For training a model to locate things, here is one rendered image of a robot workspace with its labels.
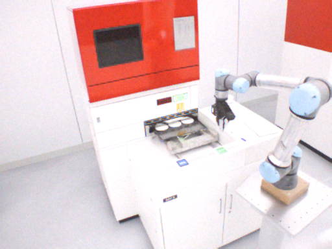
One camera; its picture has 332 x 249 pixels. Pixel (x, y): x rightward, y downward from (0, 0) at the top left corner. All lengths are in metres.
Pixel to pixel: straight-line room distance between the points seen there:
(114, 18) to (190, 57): 0.59
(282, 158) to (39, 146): 2.98
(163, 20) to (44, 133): 2.29
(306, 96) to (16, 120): 3.09
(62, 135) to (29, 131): 0.41
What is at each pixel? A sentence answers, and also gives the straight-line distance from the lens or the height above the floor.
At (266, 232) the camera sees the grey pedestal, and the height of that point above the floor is 0.51.
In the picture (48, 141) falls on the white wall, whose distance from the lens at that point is 3.61.
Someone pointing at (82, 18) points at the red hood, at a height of 1.76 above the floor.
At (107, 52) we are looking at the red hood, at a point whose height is 1.53.
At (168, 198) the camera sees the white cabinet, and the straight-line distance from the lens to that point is 1.58.
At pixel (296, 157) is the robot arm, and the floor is 1.08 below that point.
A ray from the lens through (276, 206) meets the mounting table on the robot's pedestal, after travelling 1.53.
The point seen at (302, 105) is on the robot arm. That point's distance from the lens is 1.12.
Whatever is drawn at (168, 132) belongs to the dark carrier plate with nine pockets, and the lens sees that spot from 1.96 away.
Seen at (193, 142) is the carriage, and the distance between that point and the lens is 1.87.
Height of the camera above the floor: 1.88
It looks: 28 degrees down
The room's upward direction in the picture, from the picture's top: 4 degrees counter-clockwise
